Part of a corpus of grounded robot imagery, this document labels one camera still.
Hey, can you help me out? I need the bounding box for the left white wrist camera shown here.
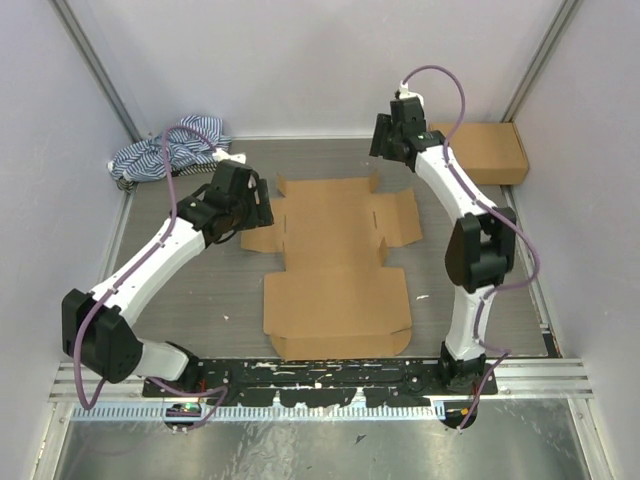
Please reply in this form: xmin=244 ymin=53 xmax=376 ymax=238
xmin=212 ymin=149 xmax=247 ymax=164

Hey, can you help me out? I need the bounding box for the folded brown cardboard box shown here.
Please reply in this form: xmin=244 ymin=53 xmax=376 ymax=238
xmin=449 ymin=122 xmax=529 ymax=186

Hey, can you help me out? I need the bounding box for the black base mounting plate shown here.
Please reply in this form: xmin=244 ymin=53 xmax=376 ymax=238
xmin=140 ymin=356 xmax=500 ymax=408

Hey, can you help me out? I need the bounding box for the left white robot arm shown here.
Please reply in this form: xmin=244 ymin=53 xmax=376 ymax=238
xmin=61 ymin=160 xmax=274 ymax=400

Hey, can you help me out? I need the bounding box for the aluminium front rail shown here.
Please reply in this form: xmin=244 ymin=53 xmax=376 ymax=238
xmin=47 ymin=358 xmax=594 ymax=403

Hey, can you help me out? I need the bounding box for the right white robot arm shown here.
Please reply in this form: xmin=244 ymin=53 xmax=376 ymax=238
xmin=370 ymin=94 xmax=517 ymax=395

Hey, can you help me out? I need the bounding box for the blue striped cloth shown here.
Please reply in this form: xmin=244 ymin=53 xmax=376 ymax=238
xmin=107 ymin=115 xmax=232 ymax=191

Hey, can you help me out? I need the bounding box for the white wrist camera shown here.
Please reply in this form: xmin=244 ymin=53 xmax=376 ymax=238
xmin=395 ymin=85 xmax=424 ymax=107
xmin=212 ymin=149 xmax=247 ymax=164

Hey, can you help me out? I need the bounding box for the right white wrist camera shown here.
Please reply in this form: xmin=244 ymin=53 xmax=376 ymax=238
xmin=395 ymin=85 xmax=424 ymax=107

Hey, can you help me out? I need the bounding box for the slotted cable duct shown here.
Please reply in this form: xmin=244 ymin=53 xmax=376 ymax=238
xmin=71 ymin=402 xmax=445 ymax=422

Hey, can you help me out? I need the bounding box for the brown cardboard box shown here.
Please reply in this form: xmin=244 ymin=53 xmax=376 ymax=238
xmin=241 ymin=173 xmax=423 ymax=361
xmin=449 ymin=122 xmax=529 ymax=186

